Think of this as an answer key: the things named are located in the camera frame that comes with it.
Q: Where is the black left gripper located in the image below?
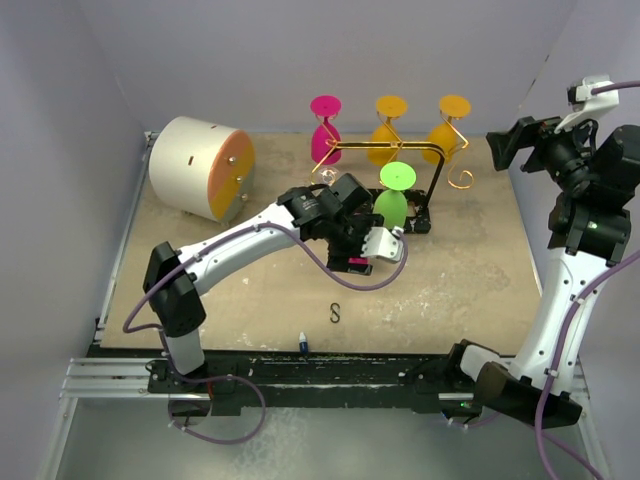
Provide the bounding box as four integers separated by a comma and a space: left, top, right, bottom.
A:
324, 215, 383, 275

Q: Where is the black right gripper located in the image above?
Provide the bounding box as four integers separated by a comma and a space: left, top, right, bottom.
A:
489, 107, 604, 194

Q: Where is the clear glass cup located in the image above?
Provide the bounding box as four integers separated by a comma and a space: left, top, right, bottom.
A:
311, 167, 341, 186

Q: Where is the green wine glass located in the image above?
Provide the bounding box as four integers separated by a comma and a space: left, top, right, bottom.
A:
373, 161, 417, 230

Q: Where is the orange wine glass front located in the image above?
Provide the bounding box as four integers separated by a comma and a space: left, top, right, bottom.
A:
426, 94, 472, 164

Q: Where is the orange wine glass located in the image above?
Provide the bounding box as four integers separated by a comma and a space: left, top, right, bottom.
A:
426, 94, 472, 164
366, 96, 410, 166

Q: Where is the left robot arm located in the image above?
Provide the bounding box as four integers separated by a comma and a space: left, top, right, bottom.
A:
140, 174, 405, 392

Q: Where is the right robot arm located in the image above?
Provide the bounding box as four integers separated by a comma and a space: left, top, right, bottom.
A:
444, 117, 639, 429

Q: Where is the black marble rack base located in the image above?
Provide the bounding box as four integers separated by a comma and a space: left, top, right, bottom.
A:
370, 188, 431, 234

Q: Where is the black S hook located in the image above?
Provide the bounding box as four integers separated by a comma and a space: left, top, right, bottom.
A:
329, 302, 341, 324

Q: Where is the small white dropper bottle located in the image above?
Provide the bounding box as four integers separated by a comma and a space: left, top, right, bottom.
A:
299, 332, 309, 355

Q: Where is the white round drawer box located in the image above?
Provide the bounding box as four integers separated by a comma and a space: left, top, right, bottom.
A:
148, 116, 255, 224

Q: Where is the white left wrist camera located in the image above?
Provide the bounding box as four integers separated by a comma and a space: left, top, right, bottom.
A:
361, 226, 404, 263

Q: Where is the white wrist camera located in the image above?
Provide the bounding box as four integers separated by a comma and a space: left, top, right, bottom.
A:
554, 75, 620, 133
361, 226, 404, 263

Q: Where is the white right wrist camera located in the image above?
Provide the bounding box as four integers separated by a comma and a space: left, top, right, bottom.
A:
554, 75, 620, 133

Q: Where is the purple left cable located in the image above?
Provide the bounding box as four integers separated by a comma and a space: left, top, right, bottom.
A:
122, 222, 409, 335

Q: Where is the gold wire wine glass rack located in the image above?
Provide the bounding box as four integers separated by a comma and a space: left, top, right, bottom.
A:
309, 96, 445, 182

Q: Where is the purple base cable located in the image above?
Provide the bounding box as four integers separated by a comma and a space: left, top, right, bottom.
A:
166, 367, 270, 443

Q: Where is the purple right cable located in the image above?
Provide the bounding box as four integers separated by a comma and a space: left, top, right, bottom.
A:
534, 80, 640, 480

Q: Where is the aluminium frame rail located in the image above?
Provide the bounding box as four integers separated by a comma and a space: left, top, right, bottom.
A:
61, 358, 149, 399

